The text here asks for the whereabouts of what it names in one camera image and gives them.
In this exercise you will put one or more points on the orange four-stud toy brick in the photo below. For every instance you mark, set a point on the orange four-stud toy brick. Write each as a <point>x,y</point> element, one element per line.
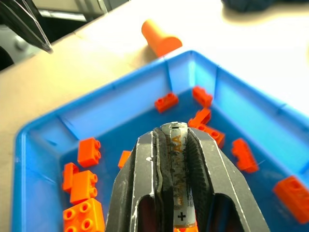
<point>83,216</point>

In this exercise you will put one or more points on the dark blue rounded object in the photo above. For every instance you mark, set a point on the dark blue rounded object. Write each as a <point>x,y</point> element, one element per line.
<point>246,4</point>

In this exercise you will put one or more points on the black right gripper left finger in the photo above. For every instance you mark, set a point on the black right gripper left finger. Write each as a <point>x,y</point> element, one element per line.
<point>135,174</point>

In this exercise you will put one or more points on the blue plastic bin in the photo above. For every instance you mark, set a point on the blue plastic bin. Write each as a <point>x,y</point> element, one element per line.
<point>135,101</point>

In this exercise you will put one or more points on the orange cylinder peg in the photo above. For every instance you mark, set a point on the orange cylinder peg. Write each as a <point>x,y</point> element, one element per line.
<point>159,38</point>

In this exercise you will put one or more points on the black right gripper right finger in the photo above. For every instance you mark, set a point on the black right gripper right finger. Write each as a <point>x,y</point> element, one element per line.
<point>214,169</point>

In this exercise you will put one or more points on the grey AA battery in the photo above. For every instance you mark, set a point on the grey AA battery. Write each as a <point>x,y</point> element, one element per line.
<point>178,142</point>

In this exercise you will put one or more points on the black pointed glossy panel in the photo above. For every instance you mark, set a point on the black pointed glossy panel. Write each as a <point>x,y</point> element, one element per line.
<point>21,21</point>

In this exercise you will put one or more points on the small orange toy brick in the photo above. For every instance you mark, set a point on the small orange toy brick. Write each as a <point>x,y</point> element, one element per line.
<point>202,96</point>
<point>216,136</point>
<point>245,157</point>
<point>68,176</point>
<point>88,153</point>
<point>124,159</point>
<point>201,117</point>
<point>166,102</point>
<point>83,188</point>
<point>293,197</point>

